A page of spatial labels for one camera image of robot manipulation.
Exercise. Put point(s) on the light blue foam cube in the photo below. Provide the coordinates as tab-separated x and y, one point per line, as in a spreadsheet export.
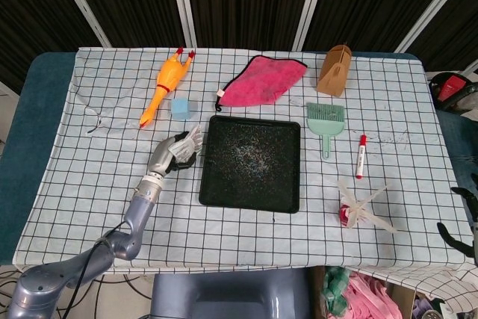
183	109

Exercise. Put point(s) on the red and black device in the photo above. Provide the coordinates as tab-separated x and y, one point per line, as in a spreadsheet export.
450	87

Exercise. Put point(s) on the yellow rubber chicken toy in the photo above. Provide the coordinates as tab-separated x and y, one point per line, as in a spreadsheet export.
170	74

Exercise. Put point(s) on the brown paper takeaway box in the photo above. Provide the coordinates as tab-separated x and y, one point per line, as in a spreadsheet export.
334	76

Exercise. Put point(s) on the red item in clear wrapper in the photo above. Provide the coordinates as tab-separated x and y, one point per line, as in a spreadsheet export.
351	214

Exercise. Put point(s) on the brown cardboard box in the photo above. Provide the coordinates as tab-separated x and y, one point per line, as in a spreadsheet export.
405	296

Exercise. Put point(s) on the black square tray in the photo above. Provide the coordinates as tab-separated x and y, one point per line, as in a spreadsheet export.
250	166

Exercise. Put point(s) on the pink cloth with black trim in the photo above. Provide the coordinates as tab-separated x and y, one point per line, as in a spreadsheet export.
257	81

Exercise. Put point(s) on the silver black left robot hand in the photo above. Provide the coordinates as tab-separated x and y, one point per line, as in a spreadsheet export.
160	156

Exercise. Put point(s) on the pink fabric bundle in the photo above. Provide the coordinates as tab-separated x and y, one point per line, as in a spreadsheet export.
367	296

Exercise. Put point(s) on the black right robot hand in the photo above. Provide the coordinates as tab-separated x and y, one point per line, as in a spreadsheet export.
465	195

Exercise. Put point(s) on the white black checked tablecloth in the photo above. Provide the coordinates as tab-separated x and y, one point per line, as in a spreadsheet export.
93	184

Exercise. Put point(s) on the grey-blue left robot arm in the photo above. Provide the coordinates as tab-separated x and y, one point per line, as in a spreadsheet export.
134	218

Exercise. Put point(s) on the green fabric bundle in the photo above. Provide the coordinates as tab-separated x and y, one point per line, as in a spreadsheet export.
336	293

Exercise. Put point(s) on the red and white marker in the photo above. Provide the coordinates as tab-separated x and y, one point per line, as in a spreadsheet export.
360	156

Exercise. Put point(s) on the mint green dustpan brush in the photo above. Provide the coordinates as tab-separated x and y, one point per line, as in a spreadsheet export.
325	123

